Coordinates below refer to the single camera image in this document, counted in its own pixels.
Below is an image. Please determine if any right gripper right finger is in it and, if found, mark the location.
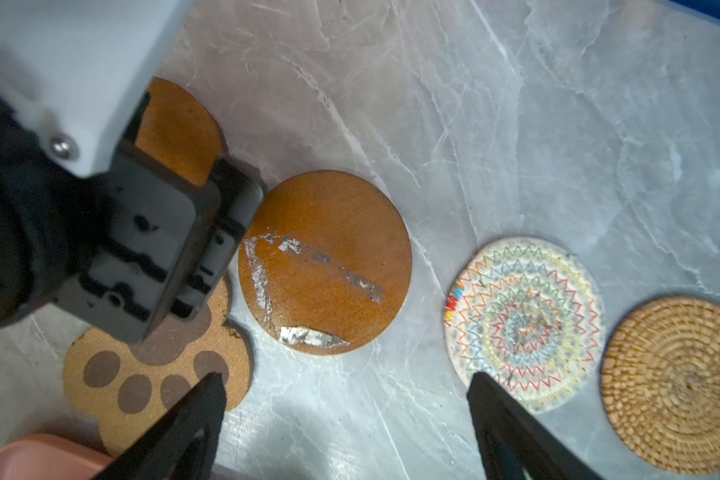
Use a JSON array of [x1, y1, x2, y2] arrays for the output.
[[467, 372, 599, 479]]

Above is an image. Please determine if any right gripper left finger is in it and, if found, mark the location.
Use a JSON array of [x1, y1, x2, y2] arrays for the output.
[[96, 372, 227, 480]]

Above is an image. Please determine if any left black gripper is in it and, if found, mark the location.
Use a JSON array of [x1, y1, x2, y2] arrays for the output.
[[0, 89, 266, 343]]

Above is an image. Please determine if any cork paw-shaped coaster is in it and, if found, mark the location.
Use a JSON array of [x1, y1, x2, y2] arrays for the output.
[[63, 279, 253, 457]]

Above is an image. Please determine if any white embroidered round coaster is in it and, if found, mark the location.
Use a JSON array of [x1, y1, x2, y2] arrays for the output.
[[444, 237, 605, 414]]

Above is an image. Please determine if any plain brown round coaster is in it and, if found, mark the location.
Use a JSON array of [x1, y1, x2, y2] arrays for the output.
[[135, 77, 228, 186]]

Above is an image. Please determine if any woven rattan round coaster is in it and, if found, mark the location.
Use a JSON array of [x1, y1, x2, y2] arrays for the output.
[[600, 296, 720, 475]]

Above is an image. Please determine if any brown coaster with scratches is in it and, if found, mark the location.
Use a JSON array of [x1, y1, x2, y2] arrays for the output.
[[238, 170, 412, 355]]

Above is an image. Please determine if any pink plastic tray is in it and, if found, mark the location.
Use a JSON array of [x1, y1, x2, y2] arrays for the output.
[[0, 434, 113, 480]]

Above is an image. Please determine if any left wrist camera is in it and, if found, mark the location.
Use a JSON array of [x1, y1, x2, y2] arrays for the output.
[[0, 1, 191, 178]]

